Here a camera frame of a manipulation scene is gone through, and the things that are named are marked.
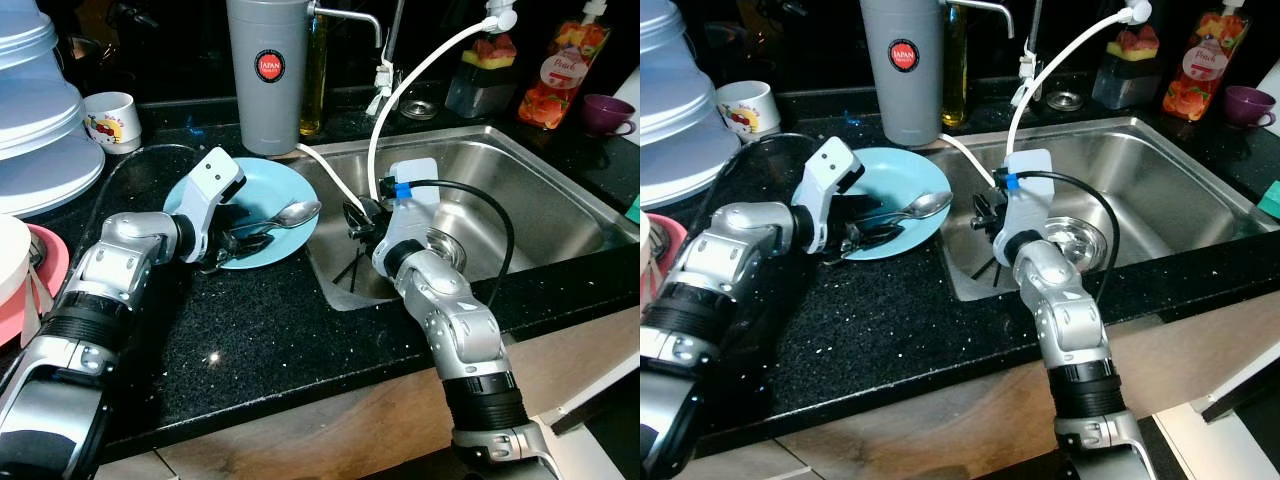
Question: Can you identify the silver metal spoon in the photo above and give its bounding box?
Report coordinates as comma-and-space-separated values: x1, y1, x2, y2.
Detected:
225, 200, 323, 251
850, 190, 953, 241

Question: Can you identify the light blue plate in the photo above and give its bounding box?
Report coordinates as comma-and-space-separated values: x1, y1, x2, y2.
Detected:
800, 147, 951, 261
163, 157, 319, 271

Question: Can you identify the metal sink drain strainer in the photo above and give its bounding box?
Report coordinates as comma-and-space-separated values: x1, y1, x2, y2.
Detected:
425, 225, 469, 271
1045, 215, 1109, 271

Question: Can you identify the grey water filter canister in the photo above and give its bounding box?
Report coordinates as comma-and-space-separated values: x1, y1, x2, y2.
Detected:
860, 0, 946, 148
226, 0, 313, 157

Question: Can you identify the yellow oil bottle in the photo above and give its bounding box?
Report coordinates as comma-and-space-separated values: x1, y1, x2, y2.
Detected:
300, 10, 329, 138
940, 0, 969, 129

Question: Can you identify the chrome sink faucet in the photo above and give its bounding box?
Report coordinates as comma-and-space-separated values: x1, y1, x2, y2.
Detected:
1018, 0, 1046, 109
375, 0, 406, 116

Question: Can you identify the white printed mug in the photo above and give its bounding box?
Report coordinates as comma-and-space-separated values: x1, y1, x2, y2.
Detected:
83, 92, 143, 155
715, 80, 781, 143

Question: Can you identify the clear sponge holder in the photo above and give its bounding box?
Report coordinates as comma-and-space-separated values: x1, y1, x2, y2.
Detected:
1092, 52, 1161, 111
445, 60, 519, 119

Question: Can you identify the stainless steel sink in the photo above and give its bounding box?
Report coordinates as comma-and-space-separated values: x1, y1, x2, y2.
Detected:
293, 125, 641, 311
925, 117, 1280, 303

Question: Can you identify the pink plate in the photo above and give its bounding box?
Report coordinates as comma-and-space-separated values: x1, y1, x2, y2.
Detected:
645, 212, 691, 301
0, 222, 69, 346

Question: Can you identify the chrome filter spout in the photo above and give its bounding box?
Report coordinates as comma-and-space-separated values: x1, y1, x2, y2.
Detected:
945, 0, 1016, 39
308, 0, 384, 46

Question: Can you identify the white tiered food container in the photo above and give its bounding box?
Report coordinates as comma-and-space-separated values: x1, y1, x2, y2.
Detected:
0, 0, 106, 219
640, 0, 746, 211

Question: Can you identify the red and yellow sponge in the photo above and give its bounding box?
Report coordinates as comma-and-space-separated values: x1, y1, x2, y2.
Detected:
1108, 25, 1161, 61
465, 35, 518, 69

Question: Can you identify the peach dish soap bottle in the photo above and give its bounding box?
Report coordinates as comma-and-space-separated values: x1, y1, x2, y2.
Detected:
1162, 0, 1251, 123
517, 0, 611, 131

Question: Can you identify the purple cup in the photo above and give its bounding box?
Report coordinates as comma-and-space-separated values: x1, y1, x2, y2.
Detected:
1225, 86, 1278, 131
583, 94, 637, 138

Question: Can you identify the white cabinet end panel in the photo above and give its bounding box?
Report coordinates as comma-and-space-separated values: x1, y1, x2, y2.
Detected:
535, 352, 641, 433
1195, 335, 1280, 421

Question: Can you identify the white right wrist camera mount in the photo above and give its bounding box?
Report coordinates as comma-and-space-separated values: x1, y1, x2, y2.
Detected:
992, 149, 1056, 269
373, 158, 441, 276

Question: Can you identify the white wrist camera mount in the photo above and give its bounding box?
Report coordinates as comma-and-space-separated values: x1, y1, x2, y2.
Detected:
795, 137, 866, 253
180, 147, 247, 263
373, 158, 441, 276
992, 149, 1056, 269

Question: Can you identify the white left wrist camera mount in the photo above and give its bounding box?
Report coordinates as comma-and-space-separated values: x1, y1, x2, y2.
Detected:
795, 137, 866, 253
180, 147, 247, 263

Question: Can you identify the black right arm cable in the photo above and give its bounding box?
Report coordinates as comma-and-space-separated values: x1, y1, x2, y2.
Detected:
1005, 170, 1123, 301
380, 178, 517, 306

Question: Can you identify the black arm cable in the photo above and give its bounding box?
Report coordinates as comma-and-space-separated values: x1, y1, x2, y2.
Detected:
380, 178, 517, 306
100, 143, 201, 216
715, 131, 813, 201
1005, 170, 1123, 301

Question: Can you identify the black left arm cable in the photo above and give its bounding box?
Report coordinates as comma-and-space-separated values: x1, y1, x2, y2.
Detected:
715, 131, 813, 201
100, 143, 201, 216

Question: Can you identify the white flexible hose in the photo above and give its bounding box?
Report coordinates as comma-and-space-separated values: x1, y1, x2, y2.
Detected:
293, 8, 518, 223
935, 3, 1151, 191

